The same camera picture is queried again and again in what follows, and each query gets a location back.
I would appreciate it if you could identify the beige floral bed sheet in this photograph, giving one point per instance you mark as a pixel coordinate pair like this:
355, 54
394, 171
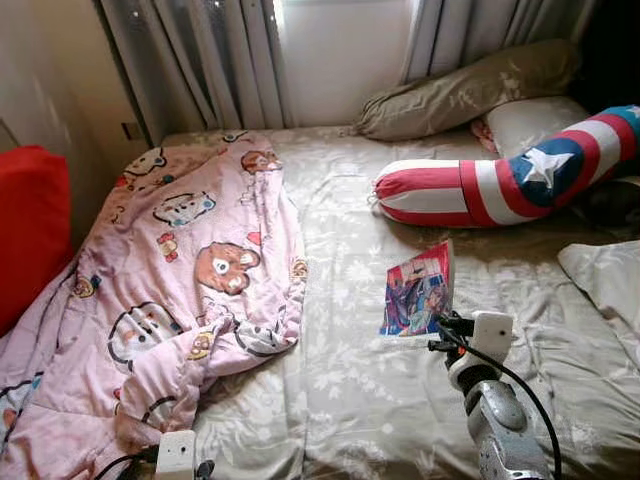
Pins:
350, 400

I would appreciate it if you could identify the colourful picture book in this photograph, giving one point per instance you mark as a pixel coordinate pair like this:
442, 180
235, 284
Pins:
415, 295

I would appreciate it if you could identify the dark round object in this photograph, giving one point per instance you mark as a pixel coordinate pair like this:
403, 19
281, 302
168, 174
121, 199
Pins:
612, 205

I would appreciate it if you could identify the large red pillow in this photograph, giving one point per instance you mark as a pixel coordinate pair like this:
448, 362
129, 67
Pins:
35, 230

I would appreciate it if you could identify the wall outlet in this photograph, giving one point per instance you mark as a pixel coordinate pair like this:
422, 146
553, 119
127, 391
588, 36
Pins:
131, 131

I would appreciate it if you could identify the small white pillow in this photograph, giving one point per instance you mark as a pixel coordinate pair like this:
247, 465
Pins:
535, 125

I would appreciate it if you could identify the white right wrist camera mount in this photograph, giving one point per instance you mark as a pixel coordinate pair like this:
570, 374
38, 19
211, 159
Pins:
492, 335

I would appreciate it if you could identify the olive floral pillow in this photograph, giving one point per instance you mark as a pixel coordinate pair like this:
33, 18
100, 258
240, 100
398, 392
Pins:
460, 95

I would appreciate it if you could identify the grey curtain beside wall outlet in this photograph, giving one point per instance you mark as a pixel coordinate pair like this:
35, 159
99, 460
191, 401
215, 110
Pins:
200, 60

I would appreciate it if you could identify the pink cartoon print blanket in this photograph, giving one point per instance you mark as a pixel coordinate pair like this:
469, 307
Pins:
150, 300

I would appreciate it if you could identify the white satin pillow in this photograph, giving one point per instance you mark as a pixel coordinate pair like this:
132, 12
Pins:
610, 280

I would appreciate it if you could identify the small pink object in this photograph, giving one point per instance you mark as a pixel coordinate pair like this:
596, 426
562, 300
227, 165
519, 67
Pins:
482, 133

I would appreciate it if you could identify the grey curtain beside headboard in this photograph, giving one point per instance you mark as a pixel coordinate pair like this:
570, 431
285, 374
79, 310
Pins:
480, 35

